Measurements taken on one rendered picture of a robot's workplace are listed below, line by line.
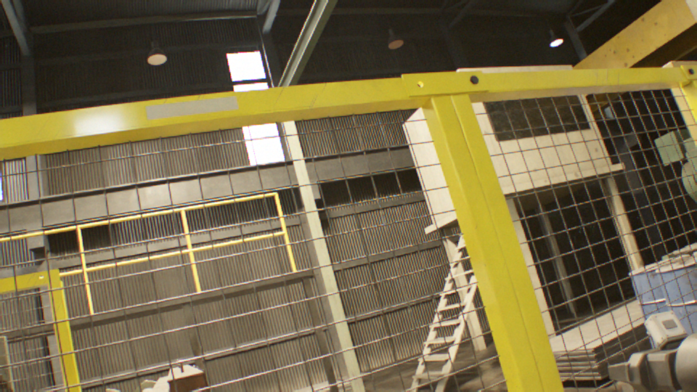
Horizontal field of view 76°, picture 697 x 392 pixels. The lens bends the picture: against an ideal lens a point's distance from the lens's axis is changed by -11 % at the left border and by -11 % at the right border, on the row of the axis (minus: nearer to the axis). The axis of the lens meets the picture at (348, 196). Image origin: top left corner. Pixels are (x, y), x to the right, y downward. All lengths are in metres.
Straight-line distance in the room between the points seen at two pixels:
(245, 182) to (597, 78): 10.51
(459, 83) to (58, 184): 11.76
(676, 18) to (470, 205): 12.99
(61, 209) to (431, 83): 10.71
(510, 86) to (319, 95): 0.47
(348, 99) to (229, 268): 10.93
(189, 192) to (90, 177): 2.48
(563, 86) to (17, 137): 1.18
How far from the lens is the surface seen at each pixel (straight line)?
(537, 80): 1.28
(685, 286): 4.34
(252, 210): 12.21
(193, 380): 2.42
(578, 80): 1.38
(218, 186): 11.45
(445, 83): 1.09
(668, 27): 13.96
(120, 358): 11.64
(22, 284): 2.16
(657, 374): 0.76
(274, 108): 0.93
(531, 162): 9.27
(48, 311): 11.39
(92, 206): 11.38
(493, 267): 1.00
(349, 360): 5.94
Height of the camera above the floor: 1.42
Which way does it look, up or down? 13 degrees up
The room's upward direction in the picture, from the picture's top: 15 degrees counter-clockwise
